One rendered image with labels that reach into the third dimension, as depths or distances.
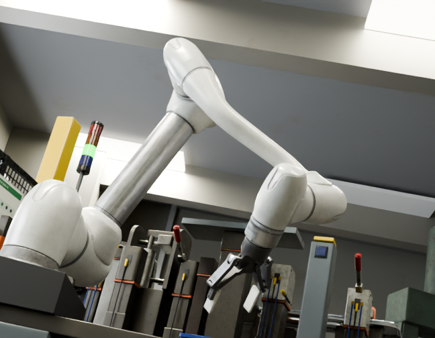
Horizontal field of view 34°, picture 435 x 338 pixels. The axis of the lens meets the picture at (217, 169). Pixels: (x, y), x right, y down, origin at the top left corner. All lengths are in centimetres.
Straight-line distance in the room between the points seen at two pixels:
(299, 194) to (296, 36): 316
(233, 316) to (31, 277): 67
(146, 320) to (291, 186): 82
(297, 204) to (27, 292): 67
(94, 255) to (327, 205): 66
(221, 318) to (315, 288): 29
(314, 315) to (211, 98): 68
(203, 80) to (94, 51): 408
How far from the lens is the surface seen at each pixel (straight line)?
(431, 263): 636
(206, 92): 196
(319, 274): 210
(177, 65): 204
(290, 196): 171
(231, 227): 217
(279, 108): 613
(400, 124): 611
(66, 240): 187
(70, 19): 502
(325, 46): 480
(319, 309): 207
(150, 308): 233
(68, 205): 188
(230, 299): 213
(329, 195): 183
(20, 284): 172
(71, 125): 371
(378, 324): 232
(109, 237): 203
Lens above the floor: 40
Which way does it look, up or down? 24 degrees up
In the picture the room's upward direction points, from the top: 13 degrees clockwise
